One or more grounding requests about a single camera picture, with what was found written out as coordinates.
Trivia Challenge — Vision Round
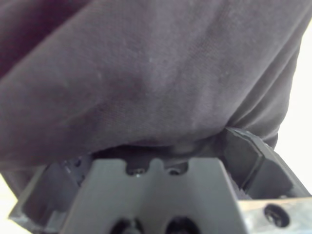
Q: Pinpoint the black polo shirt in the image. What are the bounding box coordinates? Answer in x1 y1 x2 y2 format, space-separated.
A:
0 0 310 198

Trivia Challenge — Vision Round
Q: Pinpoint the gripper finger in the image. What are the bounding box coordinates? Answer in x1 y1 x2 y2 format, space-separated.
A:
8 153 95 232
222 126 312 200

